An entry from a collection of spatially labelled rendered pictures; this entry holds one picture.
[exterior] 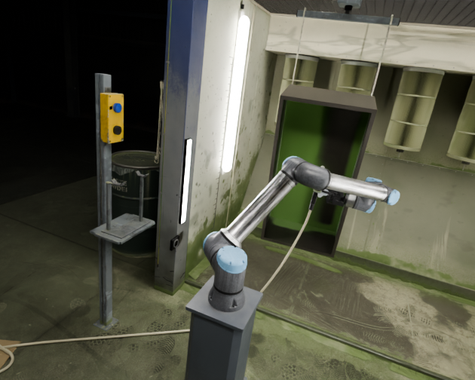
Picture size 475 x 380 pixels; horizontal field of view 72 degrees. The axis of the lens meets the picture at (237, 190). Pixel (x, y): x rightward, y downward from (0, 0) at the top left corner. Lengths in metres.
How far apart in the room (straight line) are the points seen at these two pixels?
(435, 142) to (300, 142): 1.63
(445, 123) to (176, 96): 2.65
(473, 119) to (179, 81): 2.51
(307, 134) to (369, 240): 1.43
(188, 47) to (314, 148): 1.21
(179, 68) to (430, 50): 2.12
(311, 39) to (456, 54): 1.19
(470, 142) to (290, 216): 1.67
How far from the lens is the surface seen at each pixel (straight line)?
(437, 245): 3.70
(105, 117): 1.87
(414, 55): 3.35
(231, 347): 1.74
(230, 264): 1.57
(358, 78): 3.38
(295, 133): 2.64
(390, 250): 3.59
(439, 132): 3.83
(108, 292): 2.41
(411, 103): 3.40
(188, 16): 2.21
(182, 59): 2.21
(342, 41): 3.37
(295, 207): 2.94
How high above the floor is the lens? 1.74
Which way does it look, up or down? 20 degrees down
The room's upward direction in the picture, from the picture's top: 8 degrees clockwise
